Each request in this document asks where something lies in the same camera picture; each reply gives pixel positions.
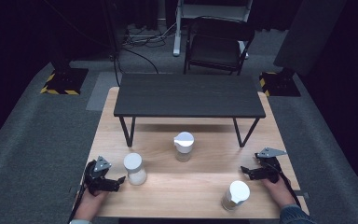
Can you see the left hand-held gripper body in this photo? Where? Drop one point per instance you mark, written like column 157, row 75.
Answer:
column 93, row 182

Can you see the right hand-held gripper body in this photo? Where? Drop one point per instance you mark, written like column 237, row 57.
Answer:
column 268, row 171

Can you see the flat-lid jar with white granules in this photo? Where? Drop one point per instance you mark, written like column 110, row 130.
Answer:
column 134, row 168

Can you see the spout-lid jar with tan powder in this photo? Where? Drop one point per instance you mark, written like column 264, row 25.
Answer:
column 184, row 144

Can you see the black shelf with metal legs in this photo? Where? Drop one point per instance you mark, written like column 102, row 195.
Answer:
column 195, row 96

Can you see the person's right hand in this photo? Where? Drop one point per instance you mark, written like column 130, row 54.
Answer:
column 281, row 193

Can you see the person's left hand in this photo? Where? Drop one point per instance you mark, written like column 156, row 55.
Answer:
column 88, row 207

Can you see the light grey wristwatch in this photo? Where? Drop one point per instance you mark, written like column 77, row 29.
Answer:
column 80, row 221

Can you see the grey tape strip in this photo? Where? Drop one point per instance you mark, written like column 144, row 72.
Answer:
column 304, row 196

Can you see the black stand base hazard tape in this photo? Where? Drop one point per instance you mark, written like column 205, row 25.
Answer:
column 281, row 84
column 66, row 81

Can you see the black folding chair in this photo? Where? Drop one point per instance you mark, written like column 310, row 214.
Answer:
column 217, row 46

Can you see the grey upright panel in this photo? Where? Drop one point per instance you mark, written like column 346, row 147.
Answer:
column 310, row 34

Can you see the dark stand pole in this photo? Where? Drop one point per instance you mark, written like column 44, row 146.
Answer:
column 112, row 28

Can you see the white desk frame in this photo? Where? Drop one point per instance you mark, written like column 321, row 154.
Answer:
column 180, row 28

